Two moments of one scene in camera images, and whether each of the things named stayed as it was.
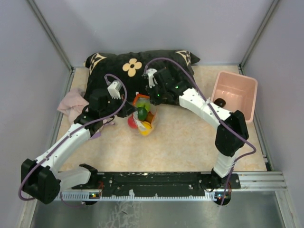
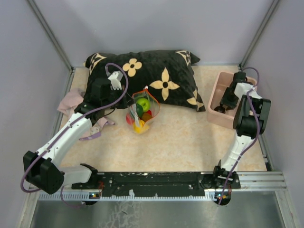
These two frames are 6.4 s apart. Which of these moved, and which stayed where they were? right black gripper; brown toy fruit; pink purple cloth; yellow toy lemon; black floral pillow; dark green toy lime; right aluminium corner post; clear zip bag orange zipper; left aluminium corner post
Moved: dark green toy lime; brown toy fruit; yellow toy lemon; clear zip bag orange zipper; right black gripper
Stayed: left aluminium corner post; right aluminium corner post; pink purple cloth; black floral pillow
